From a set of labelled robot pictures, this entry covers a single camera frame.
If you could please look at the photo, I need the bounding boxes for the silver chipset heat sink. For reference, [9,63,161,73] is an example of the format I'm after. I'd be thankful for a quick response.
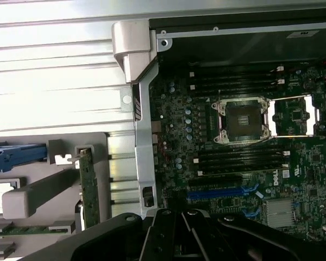
[264,199,296,227]

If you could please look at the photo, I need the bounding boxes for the blue expansion slot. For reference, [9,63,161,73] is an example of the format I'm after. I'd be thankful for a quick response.
[186,183,260,201]

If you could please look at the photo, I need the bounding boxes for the black PC case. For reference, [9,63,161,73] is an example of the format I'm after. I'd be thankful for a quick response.
[111,16,326,245]

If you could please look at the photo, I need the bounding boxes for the black expansion slot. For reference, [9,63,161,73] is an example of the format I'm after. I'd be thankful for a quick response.
[187,173,245,189]

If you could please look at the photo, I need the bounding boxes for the dark RAM stick white label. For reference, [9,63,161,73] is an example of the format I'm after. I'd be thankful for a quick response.
[197,163,291,179]

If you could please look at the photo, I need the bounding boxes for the green motherboard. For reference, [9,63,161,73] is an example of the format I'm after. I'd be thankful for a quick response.
[148,64,326,243]

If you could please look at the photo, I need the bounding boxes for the RAM slot white latches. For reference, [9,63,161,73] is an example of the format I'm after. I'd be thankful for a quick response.
[189,66,285,78]
[193,150,291,164]

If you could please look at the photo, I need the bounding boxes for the CPU socket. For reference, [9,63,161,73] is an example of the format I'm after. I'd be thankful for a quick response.
[210,97,272,145]

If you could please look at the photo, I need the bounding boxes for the grey parts rack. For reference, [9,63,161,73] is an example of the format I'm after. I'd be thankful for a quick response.
[0,132,111,261]

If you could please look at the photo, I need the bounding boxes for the green RAM stick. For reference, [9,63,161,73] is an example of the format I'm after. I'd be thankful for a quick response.
[0,223,71,237]

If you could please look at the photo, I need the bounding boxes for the silver socket cover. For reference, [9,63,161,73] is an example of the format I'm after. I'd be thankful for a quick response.
[268,94,323,138]

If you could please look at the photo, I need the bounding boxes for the hard disk drive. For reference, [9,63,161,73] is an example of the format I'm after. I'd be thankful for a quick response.
[0,141,48,175]

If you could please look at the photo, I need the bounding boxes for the metal stop bracket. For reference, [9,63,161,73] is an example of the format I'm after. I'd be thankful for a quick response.
[120,87,133,111]

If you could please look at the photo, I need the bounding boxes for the grey plastic case handle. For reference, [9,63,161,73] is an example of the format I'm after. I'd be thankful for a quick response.
[111,21,157,84]

